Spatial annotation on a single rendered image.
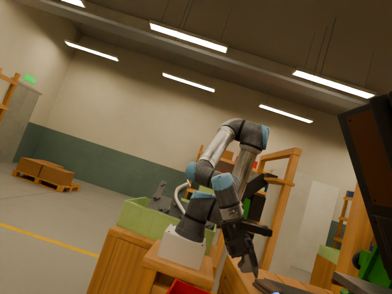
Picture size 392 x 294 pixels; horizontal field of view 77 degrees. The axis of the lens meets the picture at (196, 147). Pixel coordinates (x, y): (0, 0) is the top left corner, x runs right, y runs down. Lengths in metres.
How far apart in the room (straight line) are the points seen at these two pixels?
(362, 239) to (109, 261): 1.42
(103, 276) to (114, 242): 0.20
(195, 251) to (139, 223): 0.57
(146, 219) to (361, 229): 1.22
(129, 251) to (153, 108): 6.97
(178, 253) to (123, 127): 7.34
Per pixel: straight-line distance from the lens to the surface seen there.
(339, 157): 9.38
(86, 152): 8.62
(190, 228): 1.22
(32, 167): 6.57
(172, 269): 1.17
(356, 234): 1.61
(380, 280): 0.94
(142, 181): 8.07
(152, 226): 1.64
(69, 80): 9.39
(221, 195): 0.84
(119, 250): 1.65
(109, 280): 1.71
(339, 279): 0.75
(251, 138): 1.21
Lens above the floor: 1.25
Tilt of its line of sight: 6 degrees up
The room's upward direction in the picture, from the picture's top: 18 degrees clockwise
